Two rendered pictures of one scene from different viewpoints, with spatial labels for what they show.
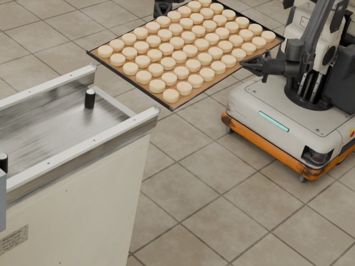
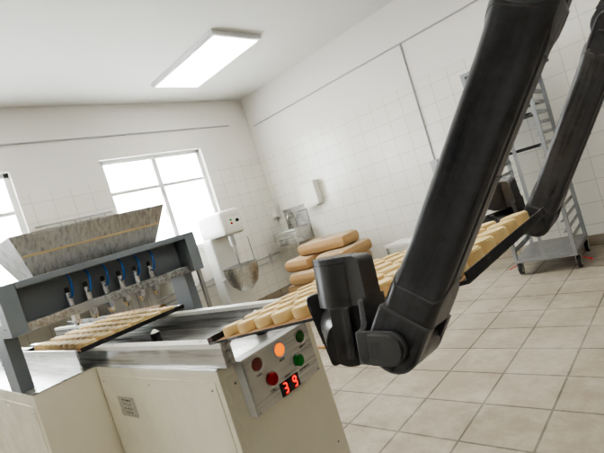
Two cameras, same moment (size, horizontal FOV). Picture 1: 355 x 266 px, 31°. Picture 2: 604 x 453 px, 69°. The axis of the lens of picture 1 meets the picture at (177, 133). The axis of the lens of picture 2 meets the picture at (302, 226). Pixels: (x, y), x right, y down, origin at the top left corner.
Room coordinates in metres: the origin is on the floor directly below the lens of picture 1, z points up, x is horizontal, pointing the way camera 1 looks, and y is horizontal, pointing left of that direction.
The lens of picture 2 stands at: (1.99, -0.85, 1.13)
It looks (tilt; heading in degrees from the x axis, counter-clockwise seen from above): 2 degrees down; 98
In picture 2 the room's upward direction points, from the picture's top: 17 degrees counter-clockwise
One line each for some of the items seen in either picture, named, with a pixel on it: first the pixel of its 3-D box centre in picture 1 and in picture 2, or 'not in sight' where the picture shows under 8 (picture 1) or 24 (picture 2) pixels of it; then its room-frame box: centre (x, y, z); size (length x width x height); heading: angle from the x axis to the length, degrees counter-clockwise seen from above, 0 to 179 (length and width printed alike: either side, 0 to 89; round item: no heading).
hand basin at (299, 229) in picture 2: not in sight; (295, 226); (1.04, 5.34, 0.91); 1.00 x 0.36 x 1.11; 144
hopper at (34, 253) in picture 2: not in sight; (86, 244); (0.97, 0.70, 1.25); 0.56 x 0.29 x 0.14; 56
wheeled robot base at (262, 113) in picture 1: (303, 113); not in sight; (2.93, -0.65, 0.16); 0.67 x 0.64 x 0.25; 145
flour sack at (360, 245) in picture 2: not in sight; (344, 252); (1.67, 4.35, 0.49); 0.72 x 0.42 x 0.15; 59
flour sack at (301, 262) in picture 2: not in sight; (313, 258); (1.24, 4.69, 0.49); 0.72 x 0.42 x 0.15; 54
